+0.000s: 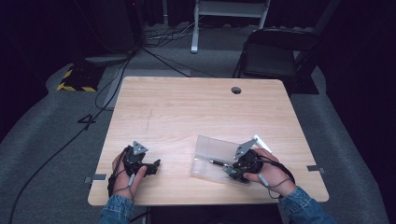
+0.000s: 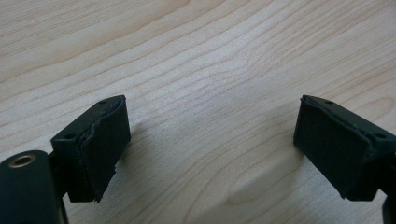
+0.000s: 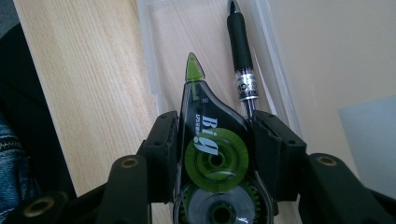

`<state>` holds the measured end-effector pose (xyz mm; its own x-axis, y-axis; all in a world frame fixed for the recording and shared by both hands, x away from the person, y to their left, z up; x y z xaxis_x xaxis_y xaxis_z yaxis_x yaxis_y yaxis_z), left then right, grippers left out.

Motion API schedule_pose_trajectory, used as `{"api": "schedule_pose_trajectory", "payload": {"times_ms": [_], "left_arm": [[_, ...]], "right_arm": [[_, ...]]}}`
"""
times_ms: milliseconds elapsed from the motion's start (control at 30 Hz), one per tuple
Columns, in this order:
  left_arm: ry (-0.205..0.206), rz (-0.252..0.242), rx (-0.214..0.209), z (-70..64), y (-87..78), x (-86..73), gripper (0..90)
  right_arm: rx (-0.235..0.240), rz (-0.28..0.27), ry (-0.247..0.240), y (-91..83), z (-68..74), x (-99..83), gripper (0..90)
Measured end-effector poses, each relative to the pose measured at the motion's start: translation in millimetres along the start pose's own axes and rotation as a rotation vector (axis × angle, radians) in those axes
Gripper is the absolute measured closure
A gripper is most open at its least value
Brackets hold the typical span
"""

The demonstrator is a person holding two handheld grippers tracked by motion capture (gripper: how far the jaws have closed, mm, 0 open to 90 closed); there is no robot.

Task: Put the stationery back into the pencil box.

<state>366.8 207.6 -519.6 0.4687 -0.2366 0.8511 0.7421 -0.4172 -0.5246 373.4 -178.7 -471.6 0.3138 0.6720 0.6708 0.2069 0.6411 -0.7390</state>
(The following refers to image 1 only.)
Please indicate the person's right hand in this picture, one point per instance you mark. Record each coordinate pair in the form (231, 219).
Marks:
(274, 179)

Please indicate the white metal desk frame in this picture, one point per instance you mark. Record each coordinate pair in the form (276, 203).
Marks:
(229, 12)

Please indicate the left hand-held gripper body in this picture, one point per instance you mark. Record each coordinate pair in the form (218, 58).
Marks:
(134, 158)

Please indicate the person's left hand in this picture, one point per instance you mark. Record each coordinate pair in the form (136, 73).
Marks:
(123, 182)

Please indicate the black pen with metal tip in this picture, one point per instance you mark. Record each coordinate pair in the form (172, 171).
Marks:
(218, 162)

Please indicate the grey tape piece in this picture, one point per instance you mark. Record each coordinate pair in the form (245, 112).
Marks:
(315, 169)
(98, 177)

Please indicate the black stand with striped base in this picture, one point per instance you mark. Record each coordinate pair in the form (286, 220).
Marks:
(84, 74)

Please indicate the clear plastic bag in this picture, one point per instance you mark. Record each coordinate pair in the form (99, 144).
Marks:
(210, 155)

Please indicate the white plastic piece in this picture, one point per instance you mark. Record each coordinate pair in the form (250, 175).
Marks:
(262, 143)

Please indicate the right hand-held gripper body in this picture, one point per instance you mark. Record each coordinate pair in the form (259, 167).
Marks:
(249, 160)

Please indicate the black folding chair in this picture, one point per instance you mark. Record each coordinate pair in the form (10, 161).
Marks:
(274, 56)

